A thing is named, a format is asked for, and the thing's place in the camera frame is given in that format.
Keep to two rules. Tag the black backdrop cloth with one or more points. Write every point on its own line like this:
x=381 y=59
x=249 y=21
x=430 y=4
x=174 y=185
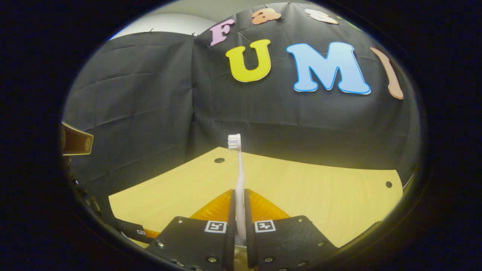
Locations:
x=150 y=113

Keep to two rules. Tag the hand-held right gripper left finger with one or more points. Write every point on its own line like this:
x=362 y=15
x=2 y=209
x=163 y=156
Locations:
x=192 y=241

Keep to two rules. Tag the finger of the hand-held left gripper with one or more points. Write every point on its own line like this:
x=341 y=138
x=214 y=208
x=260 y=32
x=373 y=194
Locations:
x=131 y=227
x=75 y=143

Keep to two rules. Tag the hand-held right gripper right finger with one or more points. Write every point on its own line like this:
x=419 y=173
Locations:
x=286 y=241

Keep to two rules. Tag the white toothbrush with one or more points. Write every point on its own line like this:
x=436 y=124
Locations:
x=234 y=142

